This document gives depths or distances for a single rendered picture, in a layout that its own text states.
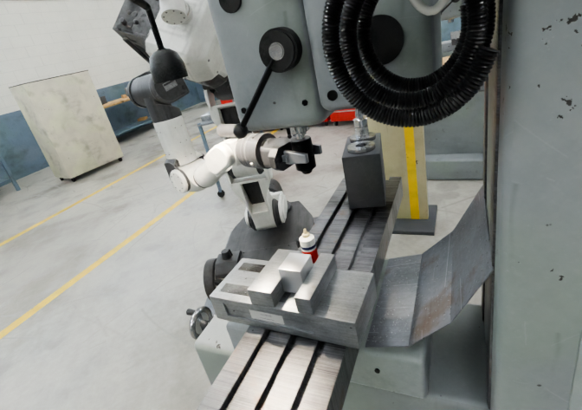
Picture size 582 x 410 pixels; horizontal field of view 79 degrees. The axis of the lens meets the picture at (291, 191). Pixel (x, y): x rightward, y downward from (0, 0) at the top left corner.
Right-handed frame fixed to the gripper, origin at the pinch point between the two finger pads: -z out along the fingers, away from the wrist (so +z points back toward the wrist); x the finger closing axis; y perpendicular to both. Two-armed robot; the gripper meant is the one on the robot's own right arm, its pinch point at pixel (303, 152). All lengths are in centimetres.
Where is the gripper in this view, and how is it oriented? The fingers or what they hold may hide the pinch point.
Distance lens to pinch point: 80.8
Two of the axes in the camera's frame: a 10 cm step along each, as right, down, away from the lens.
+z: -7.7, -1.1, 6.3
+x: 6.0, -4.4, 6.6
